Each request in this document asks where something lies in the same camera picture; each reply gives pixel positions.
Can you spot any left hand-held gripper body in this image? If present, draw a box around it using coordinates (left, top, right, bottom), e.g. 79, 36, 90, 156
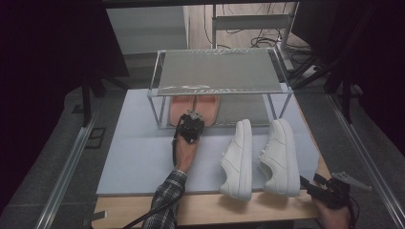
175, 109, 205, 144

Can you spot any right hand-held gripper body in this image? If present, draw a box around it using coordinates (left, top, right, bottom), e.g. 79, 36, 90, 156
318, 171, 373, 210

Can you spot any pink slide slipper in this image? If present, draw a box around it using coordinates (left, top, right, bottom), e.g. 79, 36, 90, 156
168, 94, 196, 127
194, 94, 222, 128

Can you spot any white sneaker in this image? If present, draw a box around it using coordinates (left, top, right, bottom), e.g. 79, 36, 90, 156
257, 117, 301, 198
219, 118, 254, 202

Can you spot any clear two-tier shoe rack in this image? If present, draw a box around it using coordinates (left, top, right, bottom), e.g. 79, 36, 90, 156
146, 47, 294, 130

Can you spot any person's right hand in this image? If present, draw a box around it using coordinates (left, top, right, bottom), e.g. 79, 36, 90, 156
313, 198, 352, 229

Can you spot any person's left hand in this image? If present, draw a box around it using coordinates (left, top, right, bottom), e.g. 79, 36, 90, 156
173, 133, 201, 175

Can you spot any light grey mat board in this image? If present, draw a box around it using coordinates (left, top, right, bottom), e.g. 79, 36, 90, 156
96, 83, 320, 197

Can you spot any black tripod stand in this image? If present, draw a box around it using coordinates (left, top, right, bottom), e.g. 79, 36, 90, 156
80, 68, 132, 128
288, 37, 356, 125

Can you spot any large black floor plate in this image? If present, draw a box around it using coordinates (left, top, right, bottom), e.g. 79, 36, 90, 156
85, 127, 107, 150

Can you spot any grey cabinet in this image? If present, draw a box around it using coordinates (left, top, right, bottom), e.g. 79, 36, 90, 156
105, 6, 189, 55

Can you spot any white metal stand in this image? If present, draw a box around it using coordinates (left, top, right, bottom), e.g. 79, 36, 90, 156
210, 2, 301, 71

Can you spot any dark curtain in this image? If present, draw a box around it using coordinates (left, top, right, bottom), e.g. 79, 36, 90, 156
292, 0, 405, 156
0, 0, 130, 208

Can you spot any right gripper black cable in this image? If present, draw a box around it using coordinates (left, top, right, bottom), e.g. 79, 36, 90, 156
345, 195, 361, 229

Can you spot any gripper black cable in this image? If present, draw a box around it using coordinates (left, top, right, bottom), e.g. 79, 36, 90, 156
345, 195, 361, 229
121, 127, 180, 229

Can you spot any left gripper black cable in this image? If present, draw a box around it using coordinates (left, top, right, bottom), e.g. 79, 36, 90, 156
121, 127, 180, 229

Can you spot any aluminium rail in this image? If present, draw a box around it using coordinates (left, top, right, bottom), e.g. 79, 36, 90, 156
34, 111, 100, 229
328, 94, 405, 229

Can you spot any tangle of black floor cables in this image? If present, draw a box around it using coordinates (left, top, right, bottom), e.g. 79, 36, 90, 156
203, 3, 314, 61

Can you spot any grey table bracket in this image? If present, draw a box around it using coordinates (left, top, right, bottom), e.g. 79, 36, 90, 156
83, 210, 108, 227

